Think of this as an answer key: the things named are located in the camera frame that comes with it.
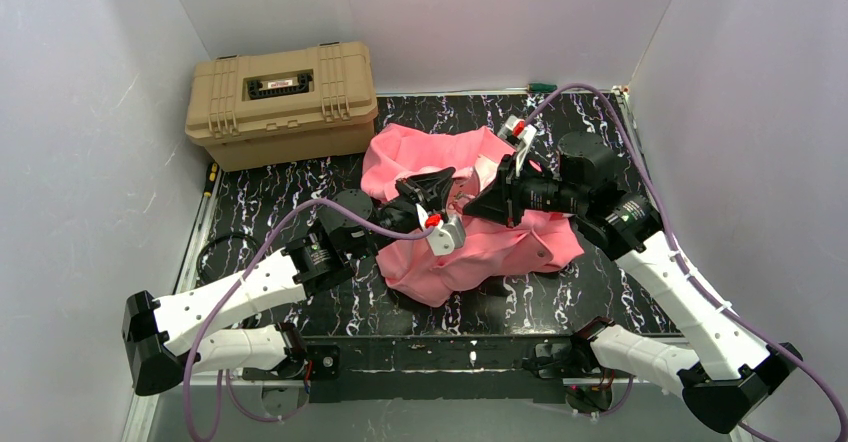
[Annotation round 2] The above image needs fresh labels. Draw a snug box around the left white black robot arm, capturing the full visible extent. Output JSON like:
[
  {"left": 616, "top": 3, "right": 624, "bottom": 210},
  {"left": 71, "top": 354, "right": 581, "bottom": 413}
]
[{"left": 122, "top": 167, "right": 465, "bottom": 396}]

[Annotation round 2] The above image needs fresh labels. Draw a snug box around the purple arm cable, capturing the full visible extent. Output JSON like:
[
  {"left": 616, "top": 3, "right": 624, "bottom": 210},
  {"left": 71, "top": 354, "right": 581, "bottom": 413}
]
[
  {"left": 181, "top": 197, "right": 440, "bottom": 442},
  {"left": 523, "top": 83, "right": 848, "bottom": 442}
]

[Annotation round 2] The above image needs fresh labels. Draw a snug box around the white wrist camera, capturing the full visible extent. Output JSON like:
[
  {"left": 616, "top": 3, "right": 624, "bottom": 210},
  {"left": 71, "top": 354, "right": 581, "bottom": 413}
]
[
  {"left": 497, "top": 116, "right": 537, "bottom": 176},
  {"left": 416, "top": 204, "right": 466, "bottom": 257}
]

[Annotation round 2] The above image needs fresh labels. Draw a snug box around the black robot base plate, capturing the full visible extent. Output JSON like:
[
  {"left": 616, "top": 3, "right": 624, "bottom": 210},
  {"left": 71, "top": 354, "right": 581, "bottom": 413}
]
[{"left": 241, "top": 334, "right": 637, "bottom": 406}]

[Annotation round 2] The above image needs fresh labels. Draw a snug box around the yellow black handled screwdriver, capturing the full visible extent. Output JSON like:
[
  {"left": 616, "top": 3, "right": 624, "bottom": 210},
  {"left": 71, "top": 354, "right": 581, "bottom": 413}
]
[{"left": 203, "top": 162, "right": 219, "bottom": 198}]

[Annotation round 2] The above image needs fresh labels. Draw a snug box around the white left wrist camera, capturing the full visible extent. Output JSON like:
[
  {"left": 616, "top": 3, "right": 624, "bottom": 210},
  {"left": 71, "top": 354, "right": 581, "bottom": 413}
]
[{"left": 416, "top": 204, "right": 466, "bottom": 257}]

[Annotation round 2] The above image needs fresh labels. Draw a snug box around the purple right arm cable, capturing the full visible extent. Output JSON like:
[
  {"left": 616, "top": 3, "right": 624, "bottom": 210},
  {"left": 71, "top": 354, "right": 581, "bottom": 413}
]
[{"left": 523, "top": 83, "right": 848, "bottom": 442}]

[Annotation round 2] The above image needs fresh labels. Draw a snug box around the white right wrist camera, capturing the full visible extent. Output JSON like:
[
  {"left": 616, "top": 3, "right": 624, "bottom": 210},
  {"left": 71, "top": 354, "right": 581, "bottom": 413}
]
[{"left": 497, "top": 116, "right": 537, "bottom": 176}]

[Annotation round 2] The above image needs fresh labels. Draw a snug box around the black coiled cable bundle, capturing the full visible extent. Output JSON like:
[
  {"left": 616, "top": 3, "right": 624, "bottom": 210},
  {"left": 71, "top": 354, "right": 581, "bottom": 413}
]
[{"left": 195, "top": 232, "right": 266, "bottom": 281}]

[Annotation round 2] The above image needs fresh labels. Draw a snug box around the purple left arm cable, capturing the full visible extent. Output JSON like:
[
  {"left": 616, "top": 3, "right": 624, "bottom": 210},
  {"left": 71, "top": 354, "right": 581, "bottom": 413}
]
[{"left": 181, "top": 197, "right": 440, "bottom": 442}]

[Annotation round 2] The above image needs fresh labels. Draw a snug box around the tan plastic tool case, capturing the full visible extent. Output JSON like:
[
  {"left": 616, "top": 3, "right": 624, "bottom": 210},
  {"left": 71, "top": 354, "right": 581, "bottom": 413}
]
[{"left": 185, "top": 41, "right": 378, "bottom": 172}]

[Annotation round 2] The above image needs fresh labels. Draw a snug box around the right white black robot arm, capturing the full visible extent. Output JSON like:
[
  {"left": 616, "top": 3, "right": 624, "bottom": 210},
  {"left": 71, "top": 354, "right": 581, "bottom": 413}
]
[{"left": 464, "top": 130, "right": 796, "bottom": 434}]

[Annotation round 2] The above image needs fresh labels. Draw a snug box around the pink zip-up jacket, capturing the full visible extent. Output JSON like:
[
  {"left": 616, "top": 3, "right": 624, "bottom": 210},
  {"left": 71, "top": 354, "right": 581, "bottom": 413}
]
[{"left": 361, "top": 123, "right": 584, "bottom": 307}]

